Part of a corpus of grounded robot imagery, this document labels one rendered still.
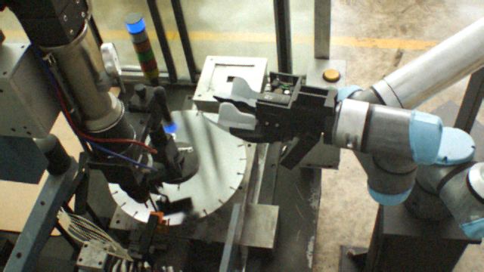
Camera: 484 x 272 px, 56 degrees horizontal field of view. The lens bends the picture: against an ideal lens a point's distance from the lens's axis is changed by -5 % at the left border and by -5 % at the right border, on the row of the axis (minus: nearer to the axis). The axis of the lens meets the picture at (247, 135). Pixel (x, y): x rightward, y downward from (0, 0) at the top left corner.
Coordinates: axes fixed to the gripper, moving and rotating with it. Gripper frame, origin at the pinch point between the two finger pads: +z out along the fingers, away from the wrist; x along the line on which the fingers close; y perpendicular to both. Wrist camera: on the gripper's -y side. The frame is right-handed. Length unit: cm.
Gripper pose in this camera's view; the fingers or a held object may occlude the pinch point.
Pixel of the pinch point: (216, 109)
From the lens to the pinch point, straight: 79.8
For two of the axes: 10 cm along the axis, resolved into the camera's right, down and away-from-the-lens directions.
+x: -3.3, 7.4, -5.9
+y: -1.0, -6.5, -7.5
